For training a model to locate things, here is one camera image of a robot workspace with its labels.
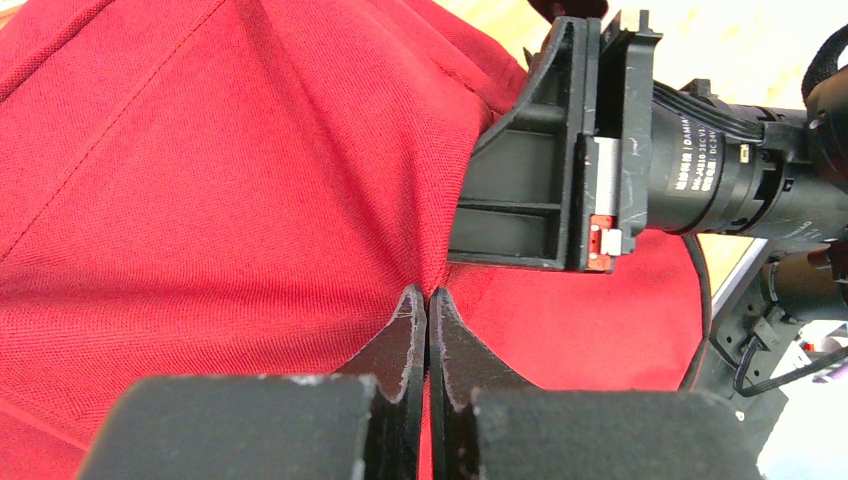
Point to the red backpack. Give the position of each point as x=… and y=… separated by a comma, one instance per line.
x=247, y=187

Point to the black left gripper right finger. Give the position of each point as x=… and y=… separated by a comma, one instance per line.
x=489, y=422

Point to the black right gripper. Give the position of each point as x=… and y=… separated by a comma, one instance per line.
x=703, y=166

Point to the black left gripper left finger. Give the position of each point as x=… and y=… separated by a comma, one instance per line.
x=361, y=421

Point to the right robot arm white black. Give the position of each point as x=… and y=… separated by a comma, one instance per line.
x=595, y=151

